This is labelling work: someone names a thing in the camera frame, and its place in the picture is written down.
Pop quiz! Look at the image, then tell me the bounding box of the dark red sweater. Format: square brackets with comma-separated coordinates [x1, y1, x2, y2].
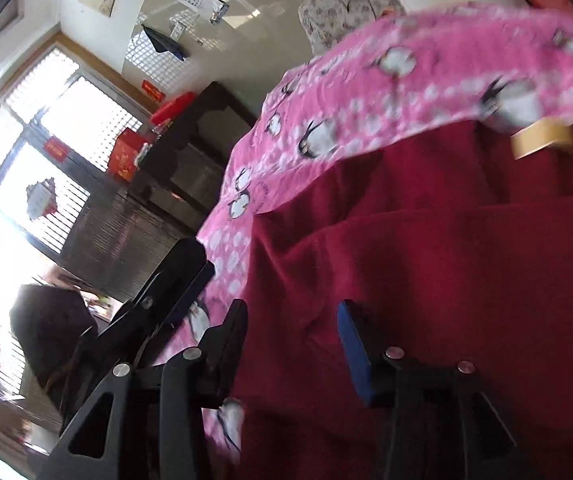
[233, 122, 573, 479]

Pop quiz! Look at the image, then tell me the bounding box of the red gift box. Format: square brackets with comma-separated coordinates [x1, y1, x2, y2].
[150, 91, 196, 126]

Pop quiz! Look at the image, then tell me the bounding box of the floral quilt pillow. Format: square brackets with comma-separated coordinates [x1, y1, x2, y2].
[297, 0, 405, 56]

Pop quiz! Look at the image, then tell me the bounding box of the window with lattice grille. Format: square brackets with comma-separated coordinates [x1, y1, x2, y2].
[0, 34, 149, 259]

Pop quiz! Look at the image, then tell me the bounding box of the dark hanging cloth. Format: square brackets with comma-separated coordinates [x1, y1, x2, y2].
[142, 25, 189, 61]

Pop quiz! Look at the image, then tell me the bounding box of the pink penguin blanket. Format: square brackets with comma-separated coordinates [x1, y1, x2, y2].
[153, 1, 573, 461]

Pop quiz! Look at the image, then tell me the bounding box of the tan tape roll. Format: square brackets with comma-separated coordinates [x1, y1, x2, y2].
[511, 117, 573, 159]

